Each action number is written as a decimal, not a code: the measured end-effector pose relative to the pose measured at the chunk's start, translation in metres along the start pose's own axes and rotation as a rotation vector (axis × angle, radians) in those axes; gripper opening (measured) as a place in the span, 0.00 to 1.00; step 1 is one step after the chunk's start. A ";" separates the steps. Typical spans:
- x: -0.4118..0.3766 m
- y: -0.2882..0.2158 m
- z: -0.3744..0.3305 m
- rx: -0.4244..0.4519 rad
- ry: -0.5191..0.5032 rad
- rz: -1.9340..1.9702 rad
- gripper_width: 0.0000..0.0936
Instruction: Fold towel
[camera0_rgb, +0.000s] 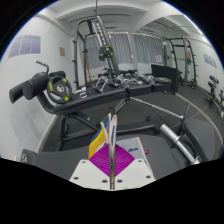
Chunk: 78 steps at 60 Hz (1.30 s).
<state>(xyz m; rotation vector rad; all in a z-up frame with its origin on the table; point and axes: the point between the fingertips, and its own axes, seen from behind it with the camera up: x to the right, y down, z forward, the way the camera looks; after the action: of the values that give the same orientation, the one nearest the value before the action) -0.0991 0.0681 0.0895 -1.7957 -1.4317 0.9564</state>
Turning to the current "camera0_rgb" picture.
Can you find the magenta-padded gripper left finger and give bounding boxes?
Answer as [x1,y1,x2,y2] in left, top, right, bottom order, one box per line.
[69,143,112,191]

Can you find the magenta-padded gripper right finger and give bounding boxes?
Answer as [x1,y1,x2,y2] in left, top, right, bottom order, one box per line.
[111,143,157,191]

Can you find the blue white cartoon print towel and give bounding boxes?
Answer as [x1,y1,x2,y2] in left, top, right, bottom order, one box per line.
[88,113,154,178]

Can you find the silver barbell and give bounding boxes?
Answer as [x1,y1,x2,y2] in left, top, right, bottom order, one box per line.
[159,123,201,165]

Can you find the black roller-pad exercise bench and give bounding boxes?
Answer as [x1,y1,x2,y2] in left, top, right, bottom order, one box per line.
[9,59,184,151]

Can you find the black bench seat pad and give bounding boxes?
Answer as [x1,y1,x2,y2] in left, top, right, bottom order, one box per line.
[181,116,218,164]

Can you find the group of chrome dumbbells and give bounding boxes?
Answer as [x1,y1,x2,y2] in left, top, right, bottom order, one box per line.
[114,73,156,88]

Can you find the black yellow-marked weight plate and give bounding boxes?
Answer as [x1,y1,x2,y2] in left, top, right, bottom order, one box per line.
[46,74,73,104]
[98,44,115,62]

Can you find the black exercise machine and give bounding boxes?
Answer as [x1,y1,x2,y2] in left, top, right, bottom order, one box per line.
[204,74,224,118]

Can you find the grey window curtain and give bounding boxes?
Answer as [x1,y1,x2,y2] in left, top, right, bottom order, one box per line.
[84,31,134,69]
[133,33,164,64]

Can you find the black squat rack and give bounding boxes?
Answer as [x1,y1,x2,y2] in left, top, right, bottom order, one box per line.
[163,35,199,89]

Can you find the long ceiling light strip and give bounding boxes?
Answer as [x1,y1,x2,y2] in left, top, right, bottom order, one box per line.
[183,14,204,36]

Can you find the chrome cable grip handle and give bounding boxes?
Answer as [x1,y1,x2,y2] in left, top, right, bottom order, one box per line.
[94,76,111,93]

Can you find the grey cable power rack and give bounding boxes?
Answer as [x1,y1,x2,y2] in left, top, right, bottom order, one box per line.
[73,14,123,91]

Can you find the small purple wall poster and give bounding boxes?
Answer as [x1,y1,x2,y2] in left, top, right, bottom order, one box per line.
[203,53,218,69]

